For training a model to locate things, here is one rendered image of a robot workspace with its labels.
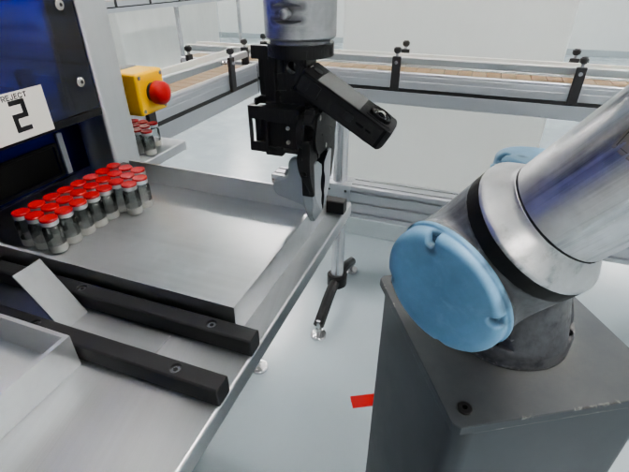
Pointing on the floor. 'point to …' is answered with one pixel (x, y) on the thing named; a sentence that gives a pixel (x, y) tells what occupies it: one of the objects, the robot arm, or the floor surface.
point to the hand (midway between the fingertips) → (318, 212)
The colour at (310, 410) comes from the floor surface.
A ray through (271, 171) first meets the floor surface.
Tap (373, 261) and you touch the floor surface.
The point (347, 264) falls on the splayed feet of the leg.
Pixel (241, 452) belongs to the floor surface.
